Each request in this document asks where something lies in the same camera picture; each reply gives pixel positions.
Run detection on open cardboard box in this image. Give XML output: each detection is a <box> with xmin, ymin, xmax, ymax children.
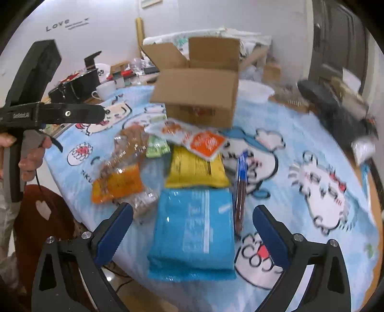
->
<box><xmin>143</xmin><ymin>36</ymin><xmax>240</xmax><ymax>128</ymax></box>

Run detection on yellow snack bag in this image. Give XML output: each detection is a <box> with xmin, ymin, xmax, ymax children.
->
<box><xmin>165</xmin><ymin>146</ymin><xmax>231</xmax><ymax>188</ymax></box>

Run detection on person's left hand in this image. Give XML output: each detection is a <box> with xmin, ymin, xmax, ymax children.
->
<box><xmin>1</xmin><ymin>132</ymin><xmax>52</xmax><ymax>182</ymax></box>

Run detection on white tote bag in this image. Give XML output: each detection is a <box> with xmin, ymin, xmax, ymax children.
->
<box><xmin>143</xmin><ymin>27</ymin><xmax>272</xmax><ymax>59</ymax></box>

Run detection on white ceramic mug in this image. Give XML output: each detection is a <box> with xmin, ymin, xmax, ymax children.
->
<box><xmin>91</xmin><ymin>81</ymin><xmax>116</xmax><ymax>101</ymax></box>

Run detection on orange white chicken snack packet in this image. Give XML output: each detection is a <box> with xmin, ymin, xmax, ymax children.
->
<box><xmin>144</xmin><ymin>118</ymin><xmax>226</xmax><ymax>161</ymax></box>

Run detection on tissue box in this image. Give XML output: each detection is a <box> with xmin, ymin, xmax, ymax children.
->
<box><xmin>329</xmin><ymin>67</ymin><xmax>370</xmax><ymax>114</ymax></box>

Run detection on blue brown snack bar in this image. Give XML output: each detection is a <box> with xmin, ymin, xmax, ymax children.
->
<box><xmin>234</xmin><ymin>151</ymin><xmax>248</xmax><ymax>237</ymax></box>

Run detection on blue snack bag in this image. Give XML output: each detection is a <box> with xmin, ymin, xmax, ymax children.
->
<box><xmin>147</xmin><ymin>188</ymin><xmax>236</xmax><ymax>282</ymax></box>

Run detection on dark brown door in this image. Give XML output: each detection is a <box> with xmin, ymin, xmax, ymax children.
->
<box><xmin>308</xmin><ymin>1</ymin><xmax>368</xmax><ymax>94</ymax></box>

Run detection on small green snack packet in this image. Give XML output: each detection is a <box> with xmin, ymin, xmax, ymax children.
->
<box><xmin>146</xmin><ymin>135</ymin><xmax>171</xmax><ymax>158</ymax></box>

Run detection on black plastic bag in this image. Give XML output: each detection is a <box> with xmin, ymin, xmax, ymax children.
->
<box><xmin>297</xmin><ymin>79</ymin><xmax>379</xmax><ymax>149</ymax></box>

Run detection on white plastic bowl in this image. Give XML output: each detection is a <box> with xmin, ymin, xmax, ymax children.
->
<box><xmin>238</xmin><ymin>79</ymin><xmax>275</xmax><ymax>104</ymax></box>

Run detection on orange clear snack packet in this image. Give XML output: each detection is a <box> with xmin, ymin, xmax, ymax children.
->
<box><xmin>91</xmin><ymin>124</ymin><xmax>159</xmax><ymax>224</ymax></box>

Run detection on wooden side box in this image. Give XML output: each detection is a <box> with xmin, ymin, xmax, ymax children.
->
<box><xmin>262</xmin><ymin>62</ymin><xmax>281</xmax><ymax>84</ymax></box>

